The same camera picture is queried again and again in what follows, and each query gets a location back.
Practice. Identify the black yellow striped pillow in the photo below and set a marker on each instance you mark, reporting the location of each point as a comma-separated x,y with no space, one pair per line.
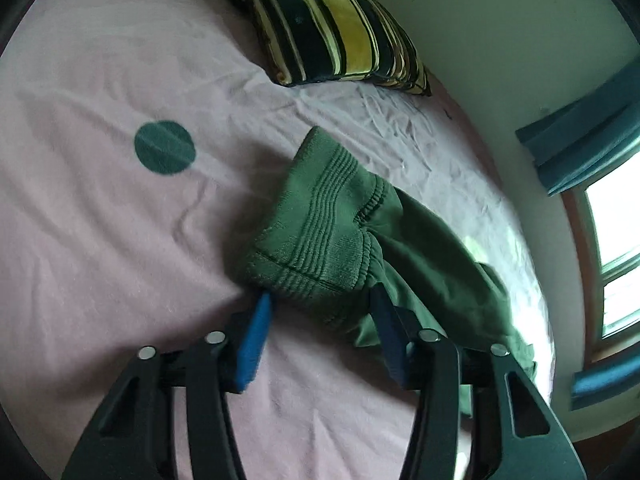
325,15

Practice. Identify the green garment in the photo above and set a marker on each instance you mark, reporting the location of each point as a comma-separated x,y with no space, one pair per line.
320,220

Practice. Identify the teal curtain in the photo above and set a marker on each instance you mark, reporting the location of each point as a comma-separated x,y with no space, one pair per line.
607,380
580,140

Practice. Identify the pink dotted bed sheet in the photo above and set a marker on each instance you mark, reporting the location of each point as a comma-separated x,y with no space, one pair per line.
100,240

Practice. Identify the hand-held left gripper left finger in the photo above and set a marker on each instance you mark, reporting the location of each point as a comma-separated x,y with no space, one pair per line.
254,340

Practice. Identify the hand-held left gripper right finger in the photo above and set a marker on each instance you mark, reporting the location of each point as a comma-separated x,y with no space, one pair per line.
392,345

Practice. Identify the wooden framed window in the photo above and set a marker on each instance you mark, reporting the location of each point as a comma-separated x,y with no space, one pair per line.
615,240

